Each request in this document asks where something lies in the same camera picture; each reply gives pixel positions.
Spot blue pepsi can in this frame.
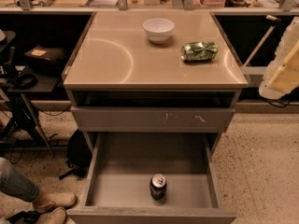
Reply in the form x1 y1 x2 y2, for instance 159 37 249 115
149 174 167 200

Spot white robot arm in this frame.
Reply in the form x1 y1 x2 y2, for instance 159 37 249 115
259 16 299 100

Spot grey drawer cabinet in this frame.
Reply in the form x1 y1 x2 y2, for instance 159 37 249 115
61 9 251 224

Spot closed grey top drawer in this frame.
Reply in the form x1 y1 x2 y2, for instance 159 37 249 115
71 106 235 133

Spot open grey middle drawer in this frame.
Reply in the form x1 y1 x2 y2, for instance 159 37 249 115
68 133 236 224

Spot crushed green soda can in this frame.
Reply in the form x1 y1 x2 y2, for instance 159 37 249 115
180 41 218 62

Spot white ceramic bowl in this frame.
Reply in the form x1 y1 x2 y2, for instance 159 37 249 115
143 18 175 44

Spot black backpack on floor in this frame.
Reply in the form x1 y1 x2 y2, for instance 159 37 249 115
59 130 92 180

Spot black bag with label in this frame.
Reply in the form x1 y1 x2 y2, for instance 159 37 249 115
24 46 67 77

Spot grey side shelf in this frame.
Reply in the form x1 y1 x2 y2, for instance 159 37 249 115
241 66 266 88

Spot black tripod stand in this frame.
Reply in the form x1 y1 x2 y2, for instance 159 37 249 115
0 94 54 156

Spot black headphones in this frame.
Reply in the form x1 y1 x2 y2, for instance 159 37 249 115
7 74 37 90

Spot tan shoe upper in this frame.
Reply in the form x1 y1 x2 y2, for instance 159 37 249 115
32 192 77 214

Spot tan shoe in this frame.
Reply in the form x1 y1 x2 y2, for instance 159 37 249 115
32 192 77 214
36 207 67 224

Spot tan shoe lower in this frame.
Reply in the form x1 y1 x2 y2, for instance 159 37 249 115
36 207 67 224

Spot white stick with cork tip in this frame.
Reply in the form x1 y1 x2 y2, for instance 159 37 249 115
243 15 281 67

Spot person's jeans leg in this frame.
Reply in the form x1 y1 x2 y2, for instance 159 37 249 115
0 158 42 203

